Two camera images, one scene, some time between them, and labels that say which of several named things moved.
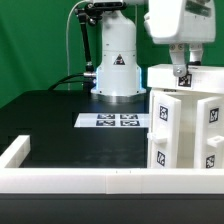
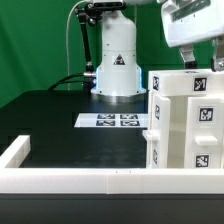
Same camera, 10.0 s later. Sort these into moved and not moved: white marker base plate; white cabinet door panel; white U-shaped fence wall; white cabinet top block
Moved: white cabinet top block
Not moved: white marker base plate; white cabinet door panel; white U-shaped fence wall
